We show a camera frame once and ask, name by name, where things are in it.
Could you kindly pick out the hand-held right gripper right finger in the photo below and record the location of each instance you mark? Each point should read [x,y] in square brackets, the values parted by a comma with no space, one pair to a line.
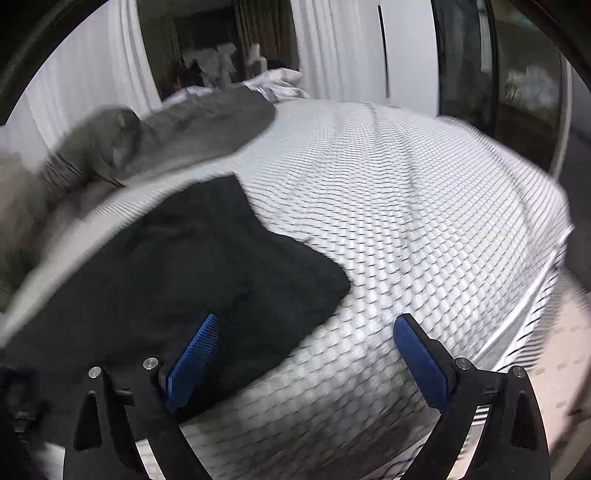
[420,360]

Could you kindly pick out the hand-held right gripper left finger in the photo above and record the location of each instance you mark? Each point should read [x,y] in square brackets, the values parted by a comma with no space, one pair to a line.
[194,364]

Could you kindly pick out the black pants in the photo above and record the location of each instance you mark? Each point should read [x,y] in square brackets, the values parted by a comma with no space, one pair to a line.
[161,277]

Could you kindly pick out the bed with honeycomb sheet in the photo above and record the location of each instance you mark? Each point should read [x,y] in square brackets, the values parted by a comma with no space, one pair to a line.
[415,207]

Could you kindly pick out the grey duvet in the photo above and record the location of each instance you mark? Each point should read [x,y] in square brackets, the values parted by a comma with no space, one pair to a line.
[184,129]

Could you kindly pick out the crumpled white sheet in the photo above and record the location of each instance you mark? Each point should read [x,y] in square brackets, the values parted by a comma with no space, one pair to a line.
[277,83]

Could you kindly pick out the clothes on rack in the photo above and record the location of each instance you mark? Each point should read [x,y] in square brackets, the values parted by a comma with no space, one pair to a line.
[212,62]

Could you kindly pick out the dark glass door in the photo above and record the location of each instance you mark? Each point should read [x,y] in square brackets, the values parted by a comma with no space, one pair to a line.
[466,60]

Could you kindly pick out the white wardrobe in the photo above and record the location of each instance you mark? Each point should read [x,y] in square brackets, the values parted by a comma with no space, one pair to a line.
[411,50]

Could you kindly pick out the white sheer curtain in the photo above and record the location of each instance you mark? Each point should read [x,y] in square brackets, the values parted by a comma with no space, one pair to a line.
[92,69]
[332,46]

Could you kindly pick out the white chair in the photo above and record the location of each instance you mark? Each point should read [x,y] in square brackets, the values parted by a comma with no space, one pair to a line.
[257,57]

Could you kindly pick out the brown curtain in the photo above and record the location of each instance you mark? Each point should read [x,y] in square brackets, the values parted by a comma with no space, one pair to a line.
[263,23]

